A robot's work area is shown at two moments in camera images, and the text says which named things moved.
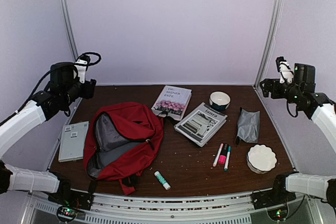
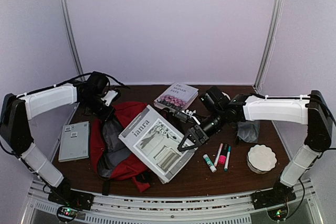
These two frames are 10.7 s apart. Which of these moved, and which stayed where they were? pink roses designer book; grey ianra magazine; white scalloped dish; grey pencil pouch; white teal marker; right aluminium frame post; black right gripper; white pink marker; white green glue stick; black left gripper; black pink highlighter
Moved: white green glue stick; black left gripper; pink roses designer book; black right gripper; grey ianra magazine
Stayed: white scalloped dish; white pink marker; right aluminium frame post; black pink highlighter; white teal marker; grey pencil pouch
